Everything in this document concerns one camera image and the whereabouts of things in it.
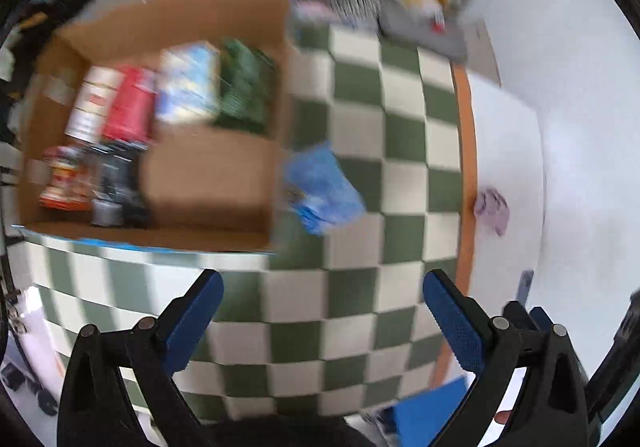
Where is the purple cloth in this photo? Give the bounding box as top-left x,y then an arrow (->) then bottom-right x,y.
473,188 -> 510,237

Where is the black snack bag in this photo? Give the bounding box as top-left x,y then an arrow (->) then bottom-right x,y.
91,141 -> 151,228

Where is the orange snack bag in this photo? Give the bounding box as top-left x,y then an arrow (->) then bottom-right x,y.
39,146 -> 91,212

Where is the white cigarette pack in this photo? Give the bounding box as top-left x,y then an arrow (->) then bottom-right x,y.
65,66 -> 125,144

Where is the green snack bag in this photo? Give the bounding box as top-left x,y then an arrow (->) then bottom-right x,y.
215,39 -> 278,135

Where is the blue object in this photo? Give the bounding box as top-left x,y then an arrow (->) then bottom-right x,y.
393,377 -> 468,447

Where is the green white checkered mat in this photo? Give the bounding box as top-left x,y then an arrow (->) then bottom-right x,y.
26,27 -> 463,421

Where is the cardboard box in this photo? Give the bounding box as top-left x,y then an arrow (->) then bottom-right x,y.
17,0 -> 291,252

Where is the red snack bag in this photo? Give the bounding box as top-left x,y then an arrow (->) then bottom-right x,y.
102,67 -> 156,144

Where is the white blue tissue pack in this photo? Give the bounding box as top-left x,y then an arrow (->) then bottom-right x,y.
155,41 -> 220,124

